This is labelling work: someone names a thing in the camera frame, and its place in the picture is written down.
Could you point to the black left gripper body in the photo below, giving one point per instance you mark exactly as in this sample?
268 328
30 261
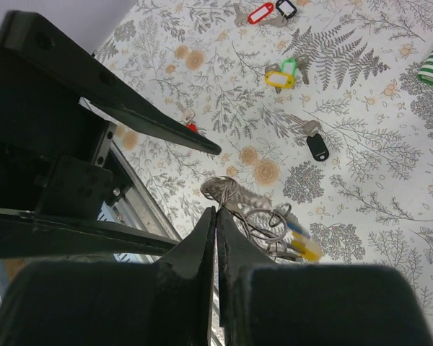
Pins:
54 157

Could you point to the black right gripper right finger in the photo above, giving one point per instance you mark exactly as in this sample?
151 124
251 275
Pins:
265 303

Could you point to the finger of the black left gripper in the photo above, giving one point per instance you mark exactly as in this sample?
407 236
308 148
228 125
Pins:
26 234
41 44

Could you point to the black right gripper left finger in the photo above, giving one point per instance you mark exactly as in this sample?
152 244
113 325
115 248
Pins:
105 303

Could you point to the large metal keyring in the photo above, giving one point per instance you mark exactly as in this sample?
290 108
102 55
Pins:
260 222

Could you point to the blue tag key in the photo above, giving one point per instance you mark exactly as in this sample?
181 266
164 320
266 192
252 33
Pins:
298 230

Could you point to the solid black tag key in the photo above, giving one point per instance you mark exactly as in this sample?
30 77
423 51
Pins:
314 140

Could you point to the green tag key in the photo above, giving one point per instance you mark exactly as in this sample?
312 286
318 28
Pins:
300 63

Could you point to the red tag key lower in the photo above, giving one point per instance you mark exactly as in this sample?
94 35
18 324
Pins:
188 118

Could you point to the red tag key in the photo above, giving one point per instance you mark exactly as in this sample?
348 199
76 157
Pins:
188 118
254 17

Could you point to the red tag key upper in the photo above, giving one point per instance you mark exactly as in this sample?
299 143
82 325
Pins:
254 17

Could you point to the floral tablecloth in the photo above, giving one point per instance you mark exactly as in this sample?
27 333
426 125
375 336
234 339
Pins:
372 199

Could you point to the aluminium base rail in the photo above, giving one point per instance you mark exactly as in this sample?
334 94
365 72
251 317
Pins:
137 208

